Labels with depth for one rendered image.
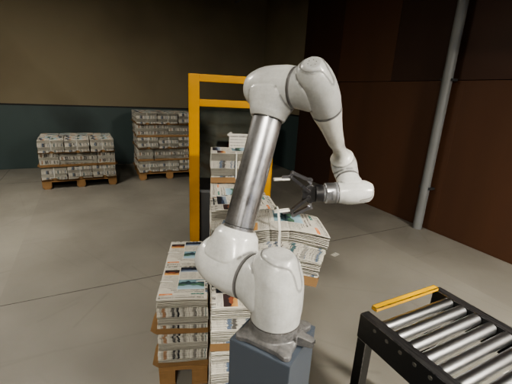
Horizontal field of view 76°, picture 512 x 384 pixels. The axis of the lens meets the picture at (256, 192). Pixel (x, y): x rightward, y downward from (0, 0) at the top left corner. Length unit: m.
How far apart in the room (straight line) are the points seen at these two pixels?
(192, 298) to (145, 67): 6.76
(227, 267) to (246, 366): 0.30
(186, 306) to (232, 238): 1.00
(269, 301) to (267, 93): 0.62
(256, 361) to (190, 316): 1.00
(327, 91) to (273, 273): 0.54
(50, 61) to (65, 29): 0.69
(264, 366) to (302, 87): 0.81
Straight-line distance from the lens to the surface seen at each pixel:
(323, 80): 0.99
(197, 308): 1.97
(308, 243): 1.35
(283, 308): 0.96
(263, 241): 1.33
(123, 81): 8.10
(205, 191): 3.16
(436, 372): 1.46
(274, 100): 1.05
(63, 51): 8.09
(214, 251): 1.05
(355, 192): 1.41
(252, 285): 0.96
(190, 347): 2.15
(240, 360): 1.10
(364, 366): 1.75
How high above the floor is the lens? 1.71
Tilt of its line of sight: 17 degrees down
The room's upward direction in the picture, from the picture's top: 3 degrees clockwise
